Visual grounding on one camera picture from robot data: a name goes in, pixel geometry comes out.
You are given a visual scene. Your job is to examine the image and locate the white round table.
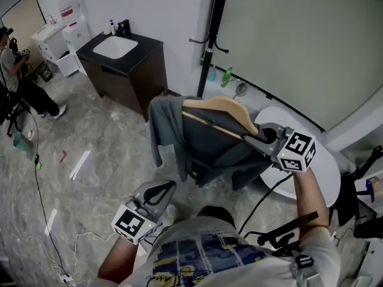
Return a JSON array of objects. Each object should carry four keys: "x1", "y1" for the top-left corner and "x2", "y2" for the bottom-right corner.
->
[{"x1": 254, "y1": 106, "x2": 342, "y2": 209}]

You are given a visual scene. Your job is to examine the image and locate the dark grey robe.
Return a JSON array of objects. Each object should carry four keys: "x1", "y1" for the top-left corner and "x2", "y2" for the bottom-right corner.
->
[{"x1": 148, "y1": 96, "x2": 272, "y2": 191}]

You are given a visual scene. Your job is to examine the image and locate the short white tape strip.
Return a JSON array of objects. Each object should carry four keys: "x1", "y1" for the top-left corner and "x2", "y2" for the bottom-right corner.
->
[{"x1": 44, "y1": 208, "x2": 58, "y2": 236}]

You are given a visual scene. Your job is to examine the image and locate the black floor cable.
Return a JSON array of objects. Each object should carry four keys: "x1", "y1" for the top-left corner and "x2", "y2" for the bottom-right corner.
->
[{"x1": 29, "y1": 112, "x2": 73, "y2": 280}]

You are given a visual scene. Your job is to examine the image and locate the black chest mount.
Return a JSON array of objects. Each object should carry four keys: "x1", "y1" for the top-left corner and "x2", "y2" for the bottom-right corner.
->
[{"x1": 244, "y1": 210, "x2": 320, "y2": 257}]

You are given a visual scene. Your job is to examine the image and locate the white sink basin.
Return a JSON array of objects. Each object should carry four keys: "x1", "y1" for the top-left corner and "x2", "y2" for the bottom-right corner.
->
[{"x1": 92, "y1": 36, "x2": 139, "y2": 60}]

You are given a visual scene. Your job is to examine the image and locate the person's right forearm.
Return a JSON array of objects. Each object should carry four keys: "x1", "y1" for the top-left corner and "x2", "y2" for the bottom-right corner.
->
[{"x1": 291, "y1": 166, "x2": 330, "y2": 230}]

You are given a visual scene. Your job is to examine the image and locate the white open bin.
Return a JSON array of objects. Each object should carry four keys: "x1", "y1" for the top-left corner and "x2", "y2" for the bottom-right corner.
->
[{"x1": 56, "y1": 52, "x2": 80, "y2": 78}]

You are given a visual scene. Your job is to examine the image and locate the wooden clothes hanger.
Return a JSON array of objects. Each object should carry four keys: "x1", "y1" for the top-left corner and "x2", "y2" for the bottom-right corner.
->
[{"x1": 181, "y1": 96, "x2": 260, "y2": 142}]

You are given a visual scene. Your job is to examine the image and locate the black chair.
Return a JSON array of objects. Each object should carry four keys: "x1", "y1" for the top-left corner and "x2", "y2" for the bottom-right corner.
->
[{"x1": 0, "y1": 82, "x2": 31, "y2": 138}]

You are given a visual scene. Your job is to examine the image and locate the black strap buckle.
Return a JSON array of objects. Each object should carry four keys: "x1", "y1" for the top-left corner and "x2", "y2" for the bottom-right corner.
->
[{"x1": 294, "y1": 254, "x2": 315, "y2": 270}]

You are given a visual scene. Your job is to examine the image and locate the person's dark trousers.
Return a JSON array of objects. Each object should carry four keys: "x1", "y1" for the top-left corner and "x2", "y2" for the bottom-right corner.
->
[{"x1": 197, "y1": 204, "x2": 237, "y2": 230}]

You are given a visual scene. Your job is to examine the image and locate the white floor cable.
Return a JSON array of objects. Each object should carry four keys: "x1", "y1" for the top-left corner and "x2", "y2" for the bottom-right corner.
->
[{"x1": 0, "y1": 213, "x2": 118, "y2": 287}]

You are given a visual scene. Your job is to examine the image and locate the green mesh basket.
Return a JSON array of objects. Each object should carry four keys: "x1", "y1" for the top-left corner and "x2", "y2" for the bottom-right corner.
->
[{"x1": 38, "y1": 63, "x2": 54, "y2": 82}]

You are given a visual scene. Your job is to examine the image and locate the white power strip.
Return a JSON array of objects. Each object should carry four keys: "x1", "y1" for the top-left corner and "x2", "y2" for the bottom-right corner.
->
[{"x1": 58, "y1": 273, "x2": 75, "y2": 287}]

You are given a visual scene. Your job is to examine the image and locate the beige framed board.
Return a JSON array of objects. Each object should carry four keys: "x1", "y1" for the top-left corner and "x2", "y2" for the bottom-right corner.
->
[{"x1": 0, "y1": 0, "x2": 47, "y2": 68}]

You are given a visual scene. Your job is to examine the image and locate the black faucet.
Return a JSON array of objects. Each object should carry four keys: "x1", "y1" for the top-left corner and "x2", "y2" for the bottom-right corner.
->
[{"x1": 116, "y1": 19, "x2": 131, "y2": 38}]

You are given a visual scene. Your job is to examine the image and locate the person's left forearm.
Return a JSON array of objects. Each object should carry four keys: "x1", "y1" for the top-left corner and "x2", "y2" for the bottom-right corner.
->
[{"x1": 97, "y1": 234, "x2": 142, "y2": 284}]

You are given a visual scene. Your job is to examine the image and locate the green box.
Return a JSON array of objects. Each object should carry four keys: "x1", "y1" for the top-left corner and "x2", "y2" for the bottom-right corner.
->
[{"x1": 12, "y1": 132, "x2": 34, "y2": 158}]

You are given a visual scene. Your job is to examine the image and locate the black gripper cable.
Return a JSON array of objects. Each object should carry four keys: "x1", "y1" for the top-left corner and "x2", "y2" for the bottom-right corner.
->
[{"x1": 238, "y1": 172, "x2": 294, "y2": 239}]

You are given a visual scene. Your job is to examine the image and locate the black coat rack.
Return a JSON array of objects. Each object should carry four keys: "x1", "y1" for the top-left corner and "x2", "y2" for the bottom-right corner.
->
[{"x1": 188, "y1": 0, "x2": 265, "y2": 99}]

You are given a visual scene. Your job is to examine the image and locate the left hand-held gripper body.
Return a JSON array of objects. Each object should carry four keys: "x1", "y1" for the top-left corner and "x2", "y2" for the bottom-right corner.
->
[{"x1": 111, "y1": 196, "x2": 164, "y2": 245}]

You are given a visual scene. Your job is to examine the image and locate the person's white printed t-shirt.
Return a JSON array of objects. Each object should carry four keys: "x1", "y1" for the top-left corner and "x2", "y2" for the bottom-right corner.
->
[{"x1": 119, "y1": 215, "x2": 342, "y2": 287}]

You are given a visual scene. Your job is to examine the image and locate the long white tape strip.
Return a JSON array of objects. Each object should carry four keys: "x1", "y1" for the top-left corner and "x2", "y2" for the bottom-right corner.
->
[{"x1": 69, "y1": 150, "x2": 92, "y2": 181}]

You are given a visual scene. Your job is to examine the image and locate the green bottle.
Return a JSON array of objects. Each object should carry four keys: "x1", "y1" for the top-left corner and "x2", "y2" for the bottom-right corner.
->
[{"x1": 220, "y1": 66, "x2": 233, "y2": 88}]

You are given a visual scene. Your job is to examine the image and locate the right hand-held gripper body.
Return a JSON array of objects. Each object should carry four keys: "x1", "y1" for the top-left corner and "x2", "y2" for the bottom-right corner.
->
[{"x1": 269, "y1": 126, "x2": 317, "y2": 172}]

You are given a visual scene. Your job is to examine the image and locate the black tripod stand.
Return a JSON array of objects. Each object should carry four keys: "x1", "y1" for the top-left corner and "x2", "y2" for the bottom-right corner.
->
[{"x1": 329, "y1": 145, "x2": 383, "y2": 242}]

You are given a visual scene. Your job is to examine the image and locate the dark wooden sink cabinet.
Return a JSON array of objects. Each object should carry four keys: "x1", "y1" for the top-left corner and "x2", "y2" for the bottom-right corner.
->
[{"x1": 76, "y1": 33, "x2": 168, "y2": 122}]

